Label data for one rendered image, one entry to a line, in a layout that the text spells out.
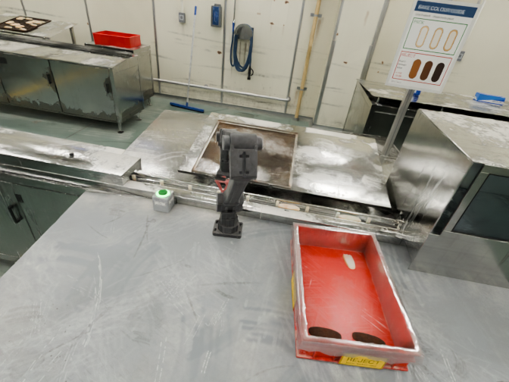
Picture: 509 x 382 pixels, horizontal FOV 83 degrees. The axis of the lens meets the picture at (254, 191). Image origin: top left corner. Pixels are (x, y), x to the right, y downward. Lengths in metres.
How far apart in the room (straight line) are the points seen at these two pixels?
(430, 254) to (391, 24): 4.00
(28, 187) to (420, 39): 2.20
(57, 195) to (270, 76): 3.85
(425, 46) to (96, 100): 3.40
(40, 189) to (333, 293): 1.43
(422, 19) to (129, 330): 1.96
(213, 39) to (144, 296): 4.39
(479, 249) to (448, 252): 0.10
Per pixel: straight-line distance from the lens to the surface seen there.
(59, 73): 4.25
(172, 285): 1.04
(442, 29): 2.04
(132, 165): 1.47
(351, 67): 4.60
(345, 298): 1.09
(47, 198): 1.76
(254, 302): 1.00
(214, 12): 4.83
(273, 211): 1.28
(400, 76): 2.03
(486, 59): 5.43
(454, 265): 1.35
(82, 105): 4.22
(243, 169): 0.80
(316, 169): 1.56
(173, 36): 5.22
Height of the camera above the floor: 1.64
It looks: 34 degrees down
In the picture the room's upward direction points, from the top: 7 degrees clockwise
